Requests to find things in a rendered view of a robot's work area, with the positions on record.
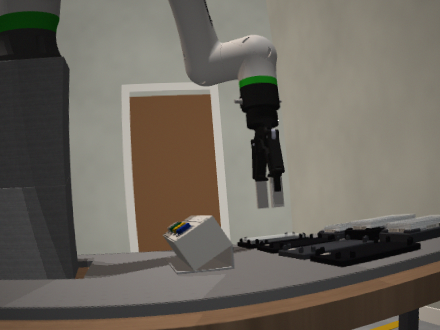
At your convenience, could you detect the grey control panel with coloured keys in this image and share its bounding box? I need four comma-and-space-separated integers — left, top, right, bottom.
163, 215, 235, 274

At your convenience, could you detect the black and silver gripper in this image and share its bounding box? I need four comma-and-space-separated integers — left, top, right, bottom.
246, 109, 285, 209

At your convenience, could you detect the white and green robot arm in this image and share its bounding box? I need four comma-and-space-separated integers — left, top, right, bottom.
0, 0, 282, 113

